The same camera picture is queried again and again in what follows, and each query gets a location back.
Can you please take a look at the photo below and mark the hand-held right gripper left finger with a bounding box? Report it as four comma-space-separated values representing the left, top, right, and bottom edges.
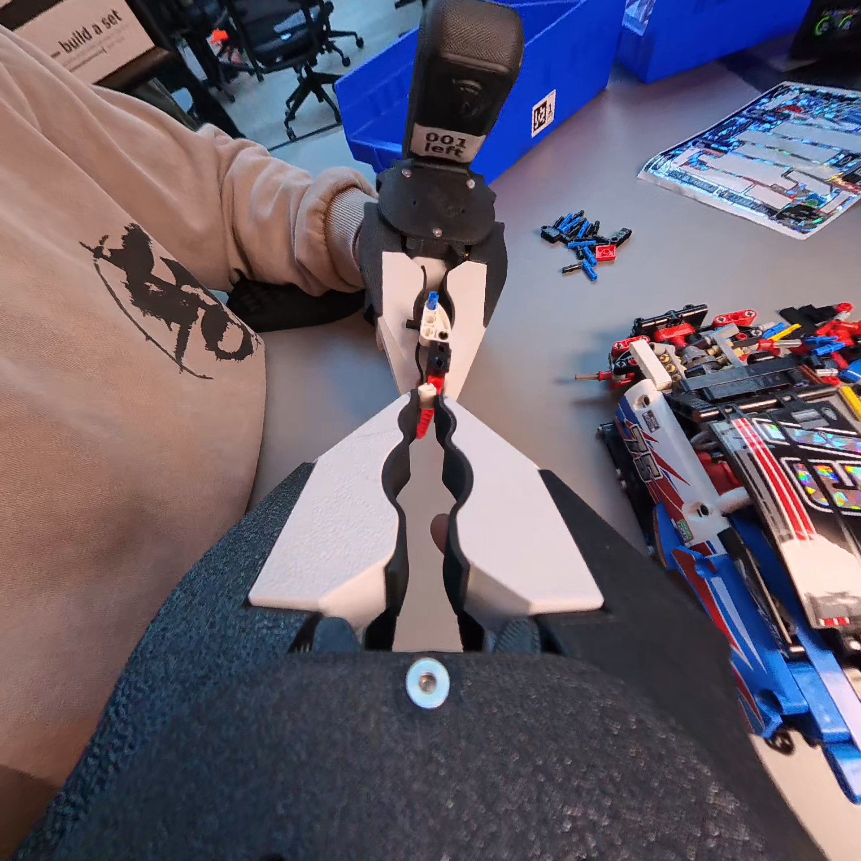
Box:
249, 393, 418, 650

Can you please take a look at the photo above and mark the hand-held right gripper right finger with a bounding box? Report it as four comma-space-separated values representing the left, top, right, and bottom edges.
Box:
436, 396, 604, 650

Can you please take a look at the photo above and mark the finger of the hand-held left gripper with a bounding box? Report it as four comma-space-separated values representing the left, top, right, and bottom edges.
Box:
440, 259, 499, 401
377, 250, 431, 398

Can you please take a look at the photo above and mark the white red lego assembly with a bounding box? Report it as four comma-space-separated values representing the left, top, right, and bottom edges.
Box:
407, 291, 453, 441

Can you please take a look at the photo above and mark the person's left forearm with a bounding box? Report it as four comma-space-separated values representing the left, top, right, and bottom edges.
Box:
195, 124, 378, 297

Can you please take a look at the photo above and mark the pile of small lego pins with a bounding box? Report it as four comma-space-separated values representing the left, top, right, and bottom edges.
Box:
540, 210, 633, 281

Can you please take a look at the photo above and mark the blue white lego race car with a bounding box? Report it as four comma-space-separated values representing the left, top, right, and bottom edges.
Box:
575, 303, 861, 804

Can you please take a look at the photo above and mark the blue plastic bin white tag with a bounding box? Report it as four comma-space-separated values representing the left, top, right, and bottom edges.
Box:
334, 0, 626, 184

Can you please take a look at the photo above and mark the black office chair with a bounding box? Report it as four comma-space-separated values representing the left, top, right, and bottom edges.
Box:
283, 0, 365, 142

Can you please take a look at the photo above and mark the holographic sticker sheet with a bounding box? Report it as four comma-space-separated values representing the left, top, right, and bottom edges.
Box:
638, 81, 861, 239

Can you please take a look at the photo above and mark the black framed white sign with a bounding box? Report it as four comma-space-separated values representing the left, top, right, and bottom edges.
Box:
0, 0, 156, 85

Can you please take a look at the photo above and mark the black power bank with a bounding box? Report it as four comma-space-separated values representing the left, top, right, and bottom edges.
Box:
790, 0, 861, 58

